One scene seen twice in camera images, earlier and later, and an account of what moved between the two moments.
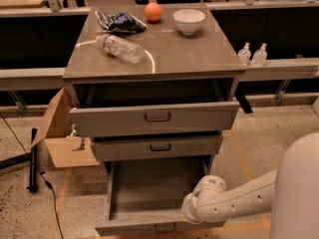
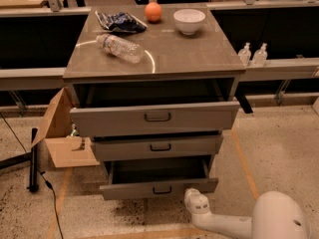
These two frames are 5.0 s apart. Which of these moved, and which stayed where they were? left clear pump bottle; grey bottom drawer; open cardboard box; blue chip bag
Moved: grey bottom drawer
Stayed: left clear pump bottle; blue chip bag; open cardboard box
